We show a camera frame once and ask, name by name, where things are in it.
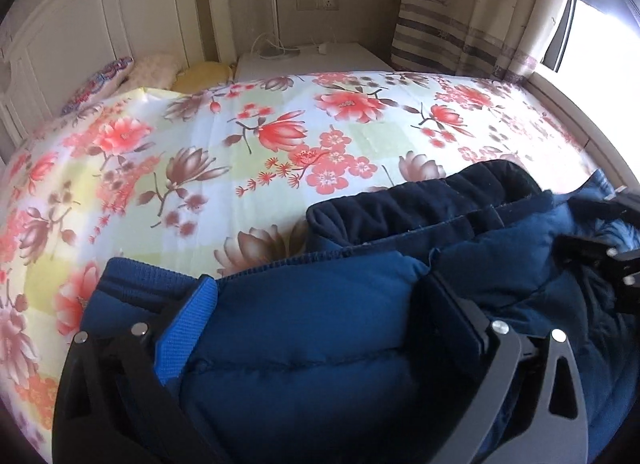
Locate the beige wall socket plate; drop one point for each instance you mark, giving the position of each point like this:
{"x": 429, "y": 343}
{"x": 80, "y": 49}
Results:
{"x": 317, "y": 0}

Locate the white wooden headboard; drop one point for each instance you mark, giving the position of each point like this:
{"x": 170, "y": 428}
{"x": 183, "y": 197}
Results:
{"x": 100, "y": 4}

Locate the window sill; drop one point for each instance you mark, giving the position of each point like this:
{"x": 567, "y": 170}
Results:
{"x": 590, "y": 114}

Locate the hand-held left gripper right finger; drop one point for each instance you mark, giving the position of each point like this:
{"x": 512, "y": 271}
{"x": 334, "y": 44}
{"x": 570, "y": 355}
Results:
{"x": 450, "y": 311}

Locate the blue quilted jacket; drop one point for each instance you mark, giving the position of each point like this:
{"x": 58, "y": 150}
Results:
{"x": 300, "y": 344}

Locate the patterned pillow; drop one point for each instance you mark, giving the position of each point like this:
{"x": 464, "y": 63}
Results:
{"x": 97, "y": 84}

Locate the window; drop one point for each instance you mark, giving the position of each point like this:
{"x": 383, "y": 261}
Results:
{"x": 595, "y": 34}

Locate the floral bed quilt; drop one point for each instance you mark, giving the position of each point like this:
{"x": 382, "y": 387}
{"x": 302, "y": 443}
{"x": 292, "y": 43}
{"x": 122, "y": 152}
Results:
{"x": 250, "y": 144}

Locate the cream fluffy pillow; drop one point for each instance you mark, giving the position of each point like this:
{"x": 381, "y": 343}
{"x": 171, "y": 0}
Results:
{"x": 150, "y": 72}

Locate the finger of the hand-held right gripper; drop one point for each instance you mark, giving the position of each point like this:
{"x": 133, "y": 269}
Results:
{"x": 625, "y": 204}
{"x": 585, "y": 249}

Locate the printed curtain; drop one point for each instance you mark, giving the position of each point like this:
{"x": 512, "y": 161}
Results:
{"x": 465, "y": 4}

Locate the yellow pillow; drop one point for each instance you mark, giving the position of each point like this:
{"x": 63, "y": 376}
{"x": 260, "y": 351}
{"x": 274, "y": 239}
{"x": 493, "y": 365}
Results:
{"x": 205, "y": 75}

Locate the white nightstand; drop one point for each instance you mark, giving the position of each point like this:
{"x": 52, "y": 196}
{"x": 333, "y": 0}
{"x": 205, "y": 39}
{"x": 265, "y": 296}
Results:
{"x": 320, "y": 63}

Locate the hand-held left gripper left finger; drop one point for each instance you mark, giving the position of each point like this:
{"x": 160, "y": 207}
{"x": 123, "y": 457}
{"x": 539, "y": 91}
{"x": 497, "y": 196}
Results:
{"x": 185, "y": 329}

